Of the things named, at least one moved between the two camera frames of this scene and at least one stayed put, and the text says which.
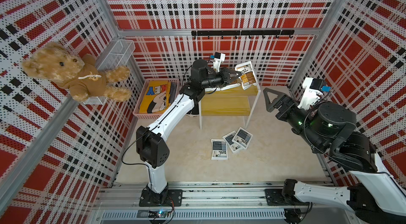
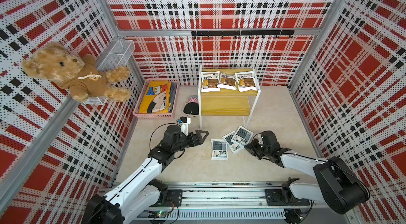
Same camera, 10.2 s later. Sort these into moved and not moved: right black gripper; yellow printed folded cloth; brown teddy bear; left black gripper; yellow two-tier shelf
Moved: right black gripper; left black gripper
Not moved: brown teddy bear; yellow printed folded cloth; yellow two-tier shelf
